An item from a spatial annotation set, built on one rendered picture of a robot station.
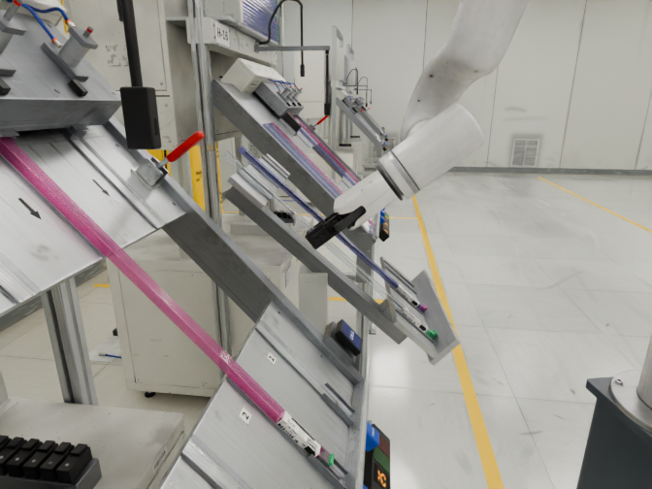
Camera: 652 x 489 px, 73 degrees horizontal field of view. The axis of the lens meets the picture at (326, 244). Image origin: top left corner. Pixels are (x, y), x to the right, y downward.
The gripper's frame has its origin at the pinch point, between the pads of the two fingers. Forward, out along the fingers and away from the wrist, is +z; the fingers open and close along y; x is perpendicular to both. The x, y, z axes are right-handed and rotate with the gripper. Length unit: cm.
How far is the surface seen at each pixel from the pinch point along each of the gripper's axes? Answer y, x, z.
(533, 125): -701, 206, -243
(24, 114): 30.2, -33.8, 8.8
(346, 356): 15.3, 15.1, 5.3
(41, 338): -118, -20, 175
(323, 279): -8.0, 9.7, 7.2
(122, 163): 16.2, -27.2, 11.3
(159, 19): -67, -68, 12
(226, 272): 13.7, -6.6, 11.7
